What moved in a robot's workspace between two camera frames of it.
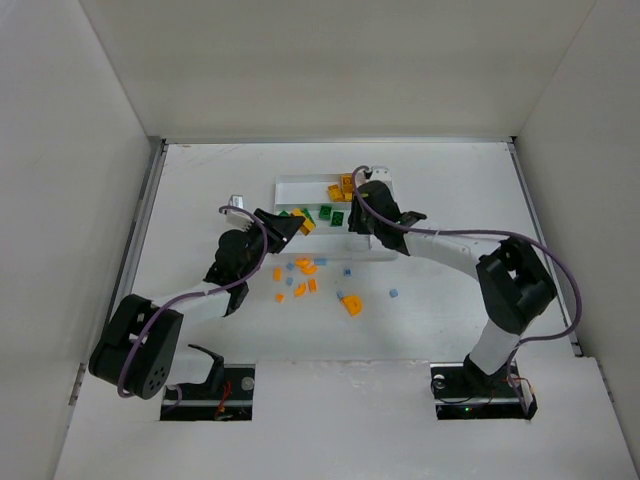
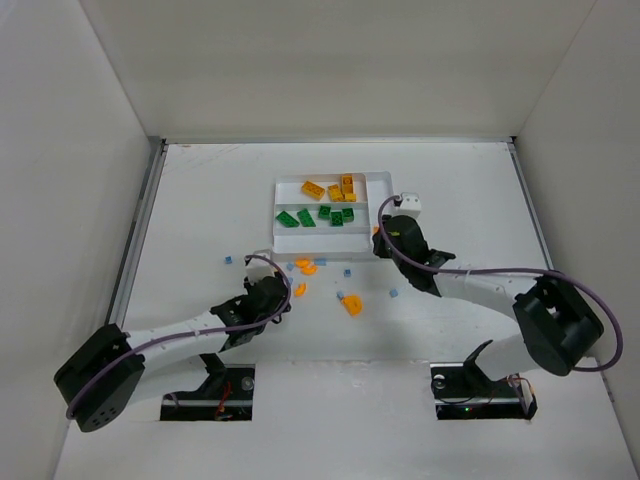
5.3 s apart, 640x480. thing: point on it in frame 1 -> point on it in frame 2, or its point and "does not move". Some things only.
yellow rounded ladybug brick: [346, 181] does not move
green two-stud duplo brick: [337, 219] does not move
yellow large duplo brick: [307, 226] -> [313, 190]
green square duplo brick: [325, 212] does not move
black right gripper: [364, 215] -> [388, 236]
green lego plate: [309, 216] does not move
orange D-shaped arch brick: [353, 304] does not move
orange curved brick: [301, 290] does not move
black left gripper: [270, 228] -> [275, 288]
